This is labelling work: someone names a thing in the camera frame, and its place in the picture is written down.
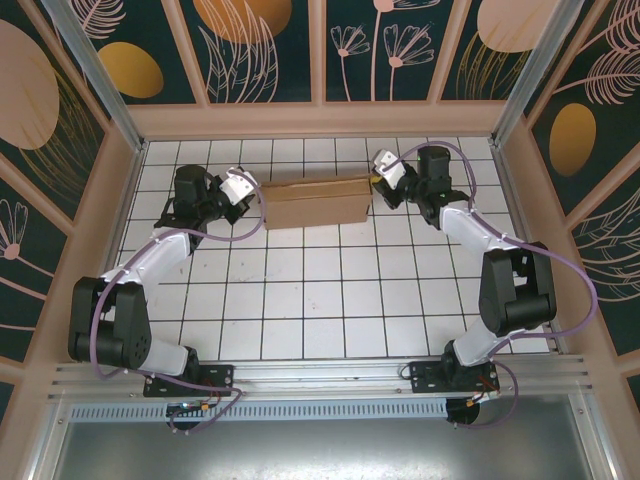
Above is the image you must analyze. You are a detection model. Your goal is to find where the brown cardboard box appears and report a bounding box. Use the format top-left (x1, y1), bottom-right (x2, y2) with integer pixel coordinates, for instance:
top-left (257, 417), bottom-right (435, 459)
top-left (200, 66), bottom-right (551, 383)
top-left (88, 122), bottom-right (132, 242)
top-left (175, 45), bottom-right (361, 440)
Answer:
top-left (259, 172), bottom-right (374, 232)

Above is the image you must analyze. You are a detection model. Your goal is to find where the grey sheet metal tray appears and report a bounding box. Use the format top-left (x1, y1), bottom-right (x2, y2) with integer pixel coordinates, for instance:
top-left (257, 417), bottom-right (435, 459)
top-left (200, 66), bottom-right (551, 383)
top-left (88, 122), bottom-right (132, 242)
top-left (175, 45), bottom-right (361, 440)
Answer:
top-left (29, 392), bottom-right (616, 480)

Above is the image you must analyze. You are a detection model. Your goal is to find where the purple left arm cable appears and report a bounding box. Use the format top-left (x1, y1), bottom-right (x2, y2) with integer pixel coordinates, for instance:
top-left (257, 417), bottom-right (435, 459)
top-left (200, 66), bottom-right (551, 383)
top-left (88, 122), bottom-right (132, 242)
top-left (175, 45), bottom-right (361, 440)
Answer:
top-left (92, 177), bottom-right (266, 435)

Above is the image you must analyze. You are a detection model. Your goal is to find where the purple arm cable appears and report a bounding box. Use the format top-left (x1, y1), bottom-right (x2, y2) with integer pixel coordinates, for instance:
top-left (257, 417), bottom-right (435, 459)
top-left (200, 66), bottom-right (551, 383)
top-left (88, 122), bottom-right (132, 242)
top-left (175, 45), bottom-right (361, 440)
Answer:
top-left (394, 141), bottom-right (599, 431)
top-left (92, 177), bottom-right (266, 435)

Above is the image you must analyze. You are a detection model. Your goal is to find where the aluminium table side rail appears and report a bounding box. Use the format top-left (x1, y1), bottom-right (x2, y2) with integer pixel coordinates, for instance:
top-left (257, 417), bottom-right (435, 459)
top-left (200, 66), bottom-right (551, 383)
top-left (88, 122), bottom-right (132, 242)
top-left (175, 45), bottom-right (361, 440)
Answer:
top-left (77, 141), bottom-right (149, 362)
top-left (492, 142), bottom-right (562, 355)

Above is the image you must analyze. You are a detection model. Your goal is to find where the aluminium frame post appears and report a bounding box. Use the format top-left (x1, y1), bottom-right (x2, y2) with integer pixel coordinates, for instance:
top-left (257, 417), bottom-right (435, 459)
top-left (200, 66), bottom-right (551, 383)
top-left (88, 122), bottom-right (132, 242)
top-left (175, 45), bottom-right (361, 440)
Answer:
top-left (489, 0), bottom-right (599, 149)
top-left (41, 0), bottom-right (147, 154)

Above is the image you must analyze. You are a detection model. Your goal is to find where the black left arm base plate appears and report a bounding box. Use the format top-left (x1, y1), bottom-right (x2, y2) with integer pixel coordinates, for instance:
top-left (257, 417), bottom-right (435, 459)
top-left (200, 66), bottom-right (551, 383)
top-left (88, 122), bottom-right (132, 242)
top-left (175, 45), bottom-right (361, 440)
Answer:
top-left (143, 363), bottom-right (236, 399)

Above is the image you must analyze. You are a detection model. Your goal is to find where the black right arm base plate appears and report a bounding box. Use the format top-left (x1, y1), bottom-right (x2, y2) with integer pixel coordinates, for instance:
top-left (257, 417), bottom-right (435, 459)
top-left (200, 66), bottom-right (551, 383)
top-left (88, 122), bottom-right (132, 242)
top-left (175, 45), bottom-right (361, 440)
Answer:
top-left (408, 359), bottom-right (501, 396)

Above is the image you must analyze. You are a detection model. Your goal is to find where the aluminium mounting rail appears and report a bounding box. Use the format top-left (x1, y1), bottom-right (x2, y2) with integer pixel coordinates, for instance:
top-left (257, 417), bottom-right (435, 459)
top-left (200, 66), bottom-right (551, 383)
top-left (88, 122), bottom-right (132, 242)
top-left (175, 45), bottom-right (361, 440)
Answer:
top-left (47, 353), bottom-right (596, 404)

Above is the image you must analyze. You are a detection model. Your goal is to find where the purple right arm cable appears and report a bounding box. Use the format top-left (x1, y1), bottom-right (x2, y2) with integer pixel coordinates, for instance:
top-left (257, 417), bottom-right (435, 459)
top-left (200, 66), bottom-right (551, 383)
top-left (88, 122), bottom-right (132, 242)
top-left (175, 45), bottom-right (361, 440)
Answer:
top-left (394, 141), bottom-right (599, 431)

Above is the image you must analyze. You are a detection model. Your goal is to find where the slotted grey cable duct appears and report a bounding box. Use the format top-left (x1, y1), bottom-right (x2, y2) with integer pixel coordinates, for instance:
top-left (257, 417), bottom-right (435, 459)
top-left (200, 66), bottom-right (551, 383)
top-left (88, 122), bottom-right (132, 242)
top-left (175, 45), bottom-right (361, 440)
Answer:
top-left (68, 399), bottom-right (450, 424)

